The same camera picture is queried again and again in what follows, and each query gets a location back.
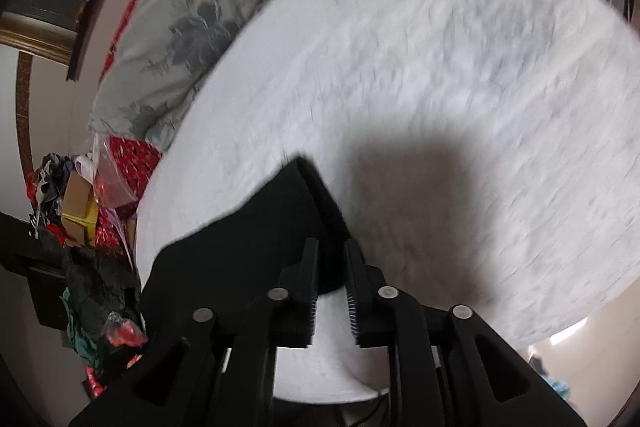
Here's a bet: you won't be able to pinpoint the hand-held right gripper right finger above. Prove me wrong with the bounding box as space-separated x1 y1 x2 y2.
344 239 589 427

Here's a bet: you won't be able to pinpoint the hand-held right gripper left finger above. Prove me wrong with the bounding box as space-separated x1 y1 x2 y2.
67 238 321 427

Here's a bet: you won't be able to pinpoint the black pants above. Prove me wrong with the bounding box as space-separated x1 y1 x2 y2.
137 156 353 358

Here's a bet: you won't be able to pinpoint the red snack packet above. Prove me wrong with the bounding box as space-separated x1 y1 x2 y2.
101 312 147 349

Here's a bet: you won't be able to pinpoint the blue cloth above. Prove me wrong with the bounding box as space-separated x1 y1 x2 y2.
529 351 572 404

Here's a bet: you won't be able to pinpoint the clear plastic bag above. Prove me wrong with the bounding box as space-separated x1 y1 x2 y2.
91 134 140 208

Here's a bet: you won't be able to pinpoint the white quilted mattress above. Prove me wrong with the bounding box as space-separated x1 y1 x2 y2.
135 0 640 405

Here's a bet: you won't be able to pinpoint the yellow box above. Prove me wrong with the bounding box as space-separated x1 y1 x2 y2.
60 197 99 249

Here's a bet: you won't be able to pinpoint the brown cardboard box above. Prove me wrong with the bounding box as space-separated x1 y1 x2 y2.
62 170 97 219

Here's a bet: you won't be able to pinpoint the dark wooden nightstand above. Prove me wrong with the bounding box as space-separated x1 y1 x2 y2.
0 212 72 329

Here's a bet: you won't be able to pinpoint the pile of mixed clothes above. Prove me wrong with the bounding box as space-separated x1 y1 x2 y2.
25 152 77 239

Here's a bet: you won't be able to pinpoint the grey floral pillow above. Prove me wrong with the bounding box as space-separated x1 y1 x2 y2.
89 0 321 152

